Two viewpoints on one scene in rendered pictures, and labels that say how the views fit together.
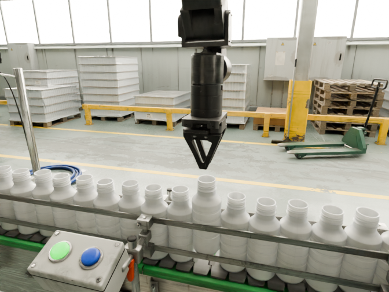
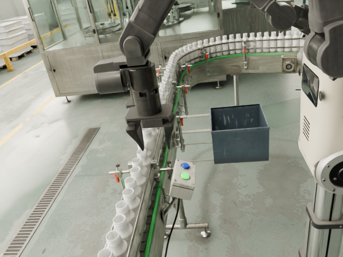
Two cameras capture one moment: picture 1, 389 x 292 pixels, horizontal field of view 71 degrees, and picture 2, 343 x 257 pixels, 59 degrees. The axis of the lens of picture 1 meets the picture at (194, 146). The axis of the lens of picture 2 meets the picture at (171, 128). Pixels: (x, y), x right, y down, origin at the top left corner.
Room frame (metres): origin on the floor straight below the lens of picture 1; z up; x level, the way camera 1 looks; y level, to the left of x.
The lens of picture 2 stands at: (0.49, 1.09, 1.76)
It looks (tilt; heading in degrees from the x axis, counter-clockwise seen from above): 28 degrees down; 265
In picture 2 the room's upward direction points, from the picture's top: 9 degrees counter-clockwise
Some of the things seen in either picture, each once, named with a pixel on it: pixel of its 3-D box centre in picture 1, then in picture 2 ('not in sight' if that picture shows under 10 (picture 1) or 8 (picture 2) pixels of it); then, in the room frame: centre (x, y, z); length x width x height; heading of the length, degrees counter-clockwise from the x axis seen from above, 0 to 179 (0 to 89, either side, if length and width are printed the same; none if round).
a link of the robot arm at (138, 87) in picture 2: not in sight; (140, 77); (0.48, 0.46, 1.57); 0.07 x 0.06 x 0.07; 165
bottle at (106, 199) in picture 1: (108, 214); (139, 187); (0.55, 0.20, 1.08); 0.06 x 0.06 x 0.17
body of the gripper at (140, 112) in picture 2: not in sight; (147, 103); (0.47, 0.47, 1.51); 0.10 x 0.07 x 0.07; 165
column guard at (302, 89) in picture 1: (296, 112); not in sight; (4.78, -1.82, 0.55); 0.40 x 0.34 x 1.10; 75
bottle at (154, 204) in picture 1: (155, 221); (145, 168); (0.52, 0.09, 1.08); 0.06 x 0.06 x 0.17
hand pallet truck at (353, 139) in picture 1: (330, 117); not in sight; (4.13, -2.11, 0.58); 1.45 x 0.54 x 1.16; 95
